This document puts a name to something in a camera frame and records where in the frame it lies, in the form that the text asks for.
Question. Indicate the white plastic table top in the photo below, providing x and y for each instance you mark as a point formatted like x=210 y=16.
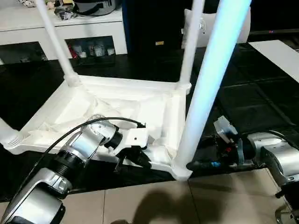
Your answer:
x=116 y=91

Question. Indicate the white plastic table leg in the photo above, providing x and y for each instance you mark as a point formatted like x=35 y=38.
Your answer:
x=56 y=42
x=190 y=46
x=210 y=70
x=8 y=135

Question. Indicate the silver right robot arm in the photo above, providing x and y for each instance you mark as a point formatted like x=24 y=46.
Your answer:
x=275 y=151

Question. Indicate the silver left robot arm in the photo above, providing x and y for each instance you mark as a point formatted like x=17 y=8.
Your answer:
x=81 y=144

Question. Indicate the black work mat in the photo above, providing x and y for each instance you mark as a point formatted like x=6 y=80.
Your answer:
x=257 y=93

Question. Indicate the white flat board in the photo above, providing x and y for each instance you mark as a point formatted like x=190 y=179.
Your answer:
x=278 y=56

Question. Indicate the grey cushion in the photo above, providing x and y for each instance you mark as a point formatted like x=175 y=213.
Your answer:
x=208 y=25

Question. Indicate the black box with yellow label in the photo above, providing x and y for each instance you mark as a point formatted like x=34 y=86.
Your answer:
x=149 y=23

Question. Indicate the white cabinet with glass doors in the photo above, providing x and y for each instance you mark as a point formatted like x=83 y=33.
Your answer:
x=93 y=28

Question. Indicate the grey rounded device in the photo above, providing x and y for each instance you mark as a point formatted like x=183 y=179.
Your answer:
x=93 y=7

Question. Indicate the dark tangled small object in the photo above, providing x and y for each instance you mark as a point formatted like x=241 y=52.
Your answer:
x=65 y=13

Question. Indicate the yellow small box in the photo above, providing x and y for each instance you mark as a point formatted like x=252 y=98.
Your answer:
x=68 y=1

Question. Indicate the pale small toy figure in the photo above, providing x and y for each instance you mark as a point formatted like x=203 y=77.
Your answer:
x=50 y=3

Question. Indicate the white spotted soft toy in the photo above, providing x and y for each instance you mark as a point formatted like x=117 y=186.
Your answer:
x=26 y=2

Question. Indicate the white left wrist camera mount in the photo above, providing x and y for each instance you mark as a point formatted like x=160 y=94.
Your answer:
x=137 y=137

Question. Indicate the chrome metal frame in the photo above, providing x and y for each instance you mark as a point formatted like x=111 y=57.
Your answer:
x=287 y=214

